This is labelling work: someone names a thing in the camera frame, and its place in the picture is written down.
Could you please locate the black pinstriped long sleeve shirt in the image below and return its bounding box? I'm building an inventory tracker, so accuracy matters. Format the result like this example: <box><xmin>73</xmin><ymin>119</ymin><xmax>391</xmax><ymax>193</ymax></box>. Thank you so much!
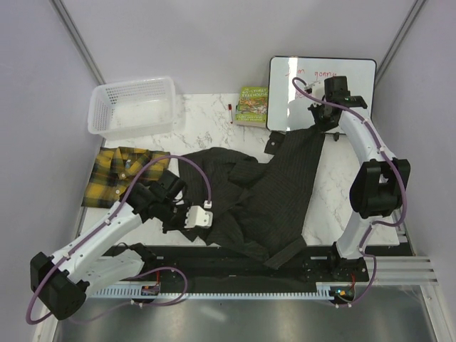
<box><xmin>178</xmin><ymin>126</ymin><xmax>325</xmax><ymax>269</ymax></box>

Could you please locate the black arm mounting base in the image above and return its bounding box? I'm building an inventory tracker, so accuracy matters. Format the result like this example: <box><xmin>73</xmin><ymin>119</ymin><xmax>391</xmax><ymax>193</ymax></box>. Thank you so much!
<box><xmin>102</xmin><ymin>244</ymin><xmax>369</xmax><ymax>283</ymax></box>

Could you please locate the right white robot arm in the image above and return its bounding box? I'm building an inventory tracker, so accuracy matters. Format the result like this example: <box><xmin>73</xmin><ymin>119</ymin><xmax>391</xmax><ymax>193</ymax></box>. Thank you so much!
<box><xmin>304</xmin><ymin>76</ymin><xmax>410</xmax><ymax>281</ymax></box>

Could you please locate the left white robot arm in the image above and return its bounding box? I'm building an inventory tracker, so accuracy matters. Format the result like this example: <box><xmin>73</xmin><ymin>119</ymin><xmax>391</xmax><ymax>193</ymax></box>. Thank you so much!
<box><xmin>30</xmin><ymin>171</ymin><xmax>187</xmax><ymax>321</ymax></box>

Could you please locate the whiteboard with red writing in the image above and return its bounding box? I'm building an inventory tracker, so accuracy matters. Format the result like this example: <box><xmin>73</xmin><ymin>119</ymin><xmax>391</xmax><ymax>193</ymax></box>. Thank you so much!
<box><xmin>266</xmin><ymin>56</ymin><xmax>377</xmax><ymax>131</ymax></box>

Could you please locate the green children's book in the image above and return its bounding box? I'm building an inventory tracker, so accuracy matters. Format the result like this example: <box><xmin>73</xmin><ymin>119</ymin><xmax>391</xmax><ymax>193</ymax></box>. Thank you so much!
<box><xmin>234</xmin><ymin>86</ymin><xmax>269</xmax><ymax>128</ymax></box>

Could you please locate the yellow plaid folded shirt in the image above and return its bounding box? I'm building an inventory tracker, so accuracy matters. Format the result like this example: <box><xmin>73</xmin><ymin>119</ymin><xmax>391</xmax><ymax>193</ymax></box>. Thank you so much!
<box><xmin>82</xmin><ymin>147</ymin><xmax>169</xmax><ymax>208</ymax></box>

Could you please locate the red whiteboard marker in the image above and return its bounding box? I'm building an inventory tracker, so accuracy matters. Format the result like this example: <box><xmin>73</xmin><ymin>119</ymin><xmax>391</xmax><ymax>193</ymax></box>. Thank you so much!
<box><xmin>228</xmin><ymin>103</ymin><xmax>234</xmax><ymax>124</ymax></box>

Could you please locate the white plastic basket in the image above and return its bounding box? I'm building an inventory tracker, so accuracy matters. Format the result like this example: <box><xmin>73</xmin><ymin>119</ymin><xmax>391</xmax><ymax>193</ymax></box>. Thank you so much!
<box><xmin>88</xmin><ymin>76</ymin><xmax>176</xmax><ymax>140</ymax></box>

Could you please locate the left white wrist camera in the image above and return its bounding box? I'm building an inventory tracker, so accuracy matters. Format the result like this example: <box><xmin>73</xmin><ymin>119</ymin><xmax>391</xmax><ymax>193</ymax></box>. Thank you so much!
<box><xmin>184</xmin><ymin>200</ymin><xmax>213</xmax><ymax>229</ymax></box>

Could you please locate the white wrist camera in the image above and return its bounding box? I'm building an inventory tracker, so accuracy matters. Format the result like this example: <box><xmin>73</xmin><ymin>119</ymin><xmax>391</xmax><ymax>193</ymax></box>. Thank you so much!
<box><xmin>310</xmin><ymin>81</ymin><xmax>325</xmax><ymax>98</ymax></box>
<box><xmin>184</xmin><ymin>200</ymin><xmax>213</xmax><ymax>229</ymax></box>

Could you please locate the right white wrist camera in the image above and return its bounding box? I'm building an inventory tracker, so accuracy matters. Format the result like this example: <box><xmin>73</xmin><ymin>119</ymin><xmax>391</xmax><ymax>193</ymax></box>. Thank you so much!
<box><xmin>310</xmin><ymin>81</ymin><xmax>325</xmax><ymax>98</ymax></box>

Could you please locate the white slotted cable duct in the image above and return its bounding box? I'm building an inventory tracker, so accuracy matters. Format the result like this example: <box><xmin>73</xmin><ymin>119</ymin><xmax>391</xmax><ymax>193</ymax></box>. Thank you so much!
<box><xmin>88</xmin><ymin>282</ymin><xmax>354</xmax><ymax>301</ymax></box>

